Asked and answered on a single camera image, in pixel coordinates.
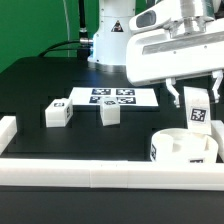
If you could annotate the white left fence bar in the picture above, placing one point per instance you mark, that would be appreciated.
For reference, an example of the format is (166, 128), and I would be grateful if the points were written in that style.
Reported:
(8, 129)

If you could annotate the white front fence bar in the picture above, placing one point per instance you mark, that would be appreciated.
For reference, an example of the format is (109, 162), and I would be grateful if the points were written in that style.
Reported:
(111, 174)

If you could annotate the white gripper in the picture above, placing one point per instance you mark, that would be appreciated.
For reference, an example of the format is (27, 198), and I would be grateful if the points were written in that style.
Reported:
(154, 57)

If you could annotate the white marker sheet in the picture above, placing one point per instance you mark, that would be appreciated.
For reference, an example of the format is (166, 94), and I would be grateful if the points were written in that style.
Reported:
(125, 96)

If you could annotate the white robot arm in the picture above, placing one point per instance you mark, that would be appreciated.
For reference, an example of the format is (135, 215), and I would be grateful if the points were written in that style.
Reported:
(111, 39)

